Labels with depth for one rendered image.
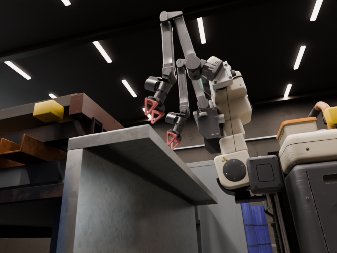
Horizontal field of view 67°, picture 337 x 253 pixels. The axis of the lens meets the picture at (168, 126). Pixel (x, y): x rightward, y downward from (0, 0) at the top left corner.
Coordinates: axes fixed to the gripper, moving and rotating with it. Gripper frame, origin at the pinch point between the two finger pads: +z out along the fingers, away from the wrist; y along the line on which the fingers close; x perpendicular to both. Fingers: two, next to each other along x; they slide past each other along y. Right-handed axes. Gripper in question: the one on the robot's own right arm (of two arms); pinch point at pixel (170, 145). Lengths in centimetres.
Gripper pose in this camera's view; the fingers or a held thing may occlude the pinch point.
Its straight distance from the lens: 163.6
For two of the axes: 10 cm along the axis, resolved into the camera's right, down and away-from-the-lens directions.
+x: 8.9, 2.9, -3.6
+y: -2.4, -3.8, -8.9
